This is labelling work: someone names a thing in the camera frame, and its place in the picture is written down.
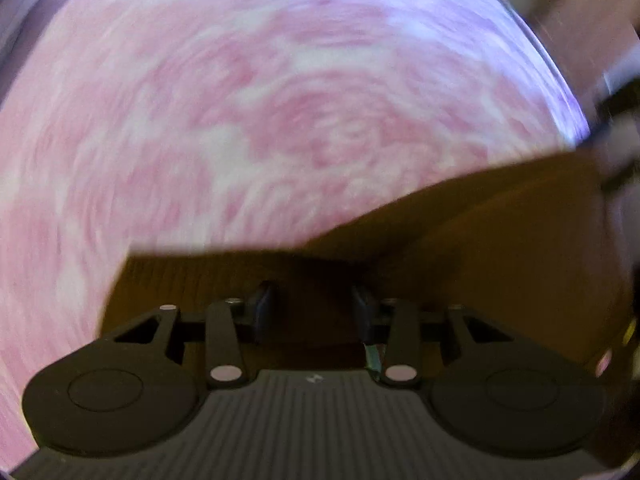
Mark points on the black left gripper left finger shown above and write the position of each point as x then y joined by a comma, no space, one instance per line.
139,385

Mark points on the brown garment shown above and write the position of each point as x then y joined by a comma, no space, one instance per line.
535,251

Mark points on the pink floral bed blanket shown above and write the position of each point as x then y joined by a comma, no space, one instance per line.
197,123

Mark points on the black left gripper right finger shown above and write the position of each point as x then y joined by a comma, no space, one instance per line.
455,378

